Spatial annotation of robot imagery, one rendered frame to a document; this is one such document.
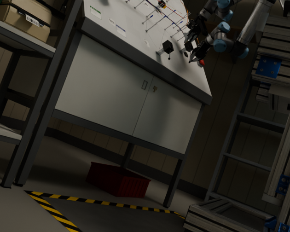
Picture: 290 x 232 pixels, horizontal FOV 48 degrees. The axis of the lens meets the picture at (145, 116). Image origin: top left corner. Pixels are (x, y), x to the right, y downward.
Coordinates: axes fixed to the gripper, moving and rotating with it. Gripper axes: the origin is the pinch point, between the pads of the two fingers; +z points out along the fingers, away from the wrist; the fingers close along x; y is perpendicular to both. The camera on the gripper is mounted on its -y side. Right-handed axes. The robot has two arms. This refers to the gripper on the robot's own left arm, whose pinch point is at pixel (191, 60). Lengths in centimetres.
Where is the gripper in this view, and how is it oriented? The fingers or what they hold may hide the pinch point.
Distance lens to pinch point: 228.8
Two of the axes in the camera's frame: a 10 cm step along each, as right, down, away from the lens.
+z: -4.8, 4.5, 7.5
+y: 4.1, -6.4, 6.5
